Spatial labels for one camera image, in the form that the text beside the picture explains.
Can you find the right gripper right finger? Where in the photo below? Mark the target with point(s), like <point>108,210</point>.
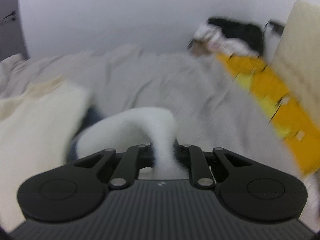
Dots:
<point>194,163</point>

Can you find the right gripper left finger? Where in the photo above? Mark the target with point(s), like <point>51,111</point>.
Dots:
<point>127,171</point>

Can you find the cream and blue striped sweater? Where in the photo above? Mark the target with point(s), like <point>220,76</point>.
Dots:
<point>37,128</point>

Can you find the white clothing pile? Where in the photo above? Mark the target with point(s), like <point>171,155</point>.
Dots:
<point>215,41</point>

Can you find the black clothing pile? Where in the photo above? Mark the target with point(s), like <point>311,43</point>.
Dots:
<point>250,33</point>

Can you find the grey bed sheet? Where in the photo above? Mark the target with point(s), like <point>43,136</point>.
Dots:
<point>209,107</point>

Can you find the yellow cloth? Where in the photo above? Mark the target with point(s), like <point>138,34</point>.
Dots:
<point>290,121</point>

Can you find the cream pillow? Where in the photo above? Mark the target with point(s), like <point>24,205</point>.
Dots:
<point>296,59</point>

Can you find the grey door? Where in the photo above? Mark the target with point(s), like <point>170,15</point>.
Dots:
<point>12,40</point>

